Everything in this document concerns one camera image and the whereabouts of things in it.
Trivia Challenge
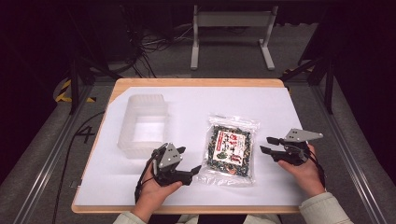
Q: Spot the hand-held gripper cable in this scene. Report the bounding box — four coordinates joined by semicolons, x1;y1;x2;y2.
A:
305;143;327;189
134;148;161;204

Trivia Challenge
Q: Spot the aluminium floor rail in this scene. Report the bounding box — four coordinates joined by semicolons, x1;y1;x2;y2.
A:
11;83;96;224
310;83;390;224

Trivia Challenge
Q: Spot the person's right hand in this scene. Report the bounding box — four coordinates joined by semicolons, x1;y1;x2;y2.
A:
277;144;327;199

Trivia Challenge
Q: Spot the person's left hand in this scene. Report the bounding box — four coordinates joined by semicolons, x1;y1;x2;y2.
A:
131;176;184;217

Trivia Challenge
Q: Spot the white metal table frame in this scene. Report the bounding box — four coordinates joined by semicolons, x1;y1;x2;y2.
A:
190;4;279;72

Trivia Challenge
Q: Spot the translucent plastic container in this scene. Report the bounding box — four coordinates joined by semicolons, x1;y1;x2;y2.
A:
117;93;169;160

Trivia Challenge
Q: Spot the tangle of black floor cables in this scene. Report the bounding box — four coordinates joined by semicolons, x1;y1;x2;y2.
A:
120;4;195;79

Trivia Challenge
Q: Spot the black metal stand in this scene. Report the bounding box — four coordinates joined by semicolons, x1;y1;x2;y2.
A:
64;7;123;116
279;54;336;116

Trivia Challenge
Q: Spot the white paper sheet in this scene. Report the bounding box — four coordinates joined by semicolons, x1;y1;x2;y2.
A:
74;86;308;207

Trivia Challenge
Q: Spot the right hand-held gripper cable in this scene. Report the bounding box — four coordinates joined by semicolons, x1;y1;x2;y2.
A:
305;143;327;189

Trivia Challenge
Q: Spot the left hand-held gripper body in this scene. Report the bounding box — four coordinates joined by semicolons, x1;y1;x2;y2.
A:
151;142;194;188

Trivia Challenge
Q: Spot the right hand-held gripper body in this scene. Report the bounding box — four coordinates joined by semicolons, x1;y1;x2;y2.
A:
277;128;324;167

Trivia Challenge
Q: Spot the clear packet of dried seaweed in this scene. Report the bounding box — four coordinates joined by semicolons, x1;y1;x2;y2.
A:
197;114;262;188

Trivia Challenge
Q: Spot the yellow black hazard tape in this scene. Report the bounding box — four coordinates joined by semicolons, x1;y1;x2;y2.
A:
54;78;97;104

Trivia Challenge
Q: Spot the left hand-held gripper cable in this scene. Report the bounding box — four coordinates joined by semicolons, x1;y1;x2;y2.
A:
134;148;161;204

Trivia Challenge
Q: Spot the long black floor cable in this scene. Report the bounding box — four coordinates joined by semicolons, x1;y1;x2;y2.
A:
50;109;106;224

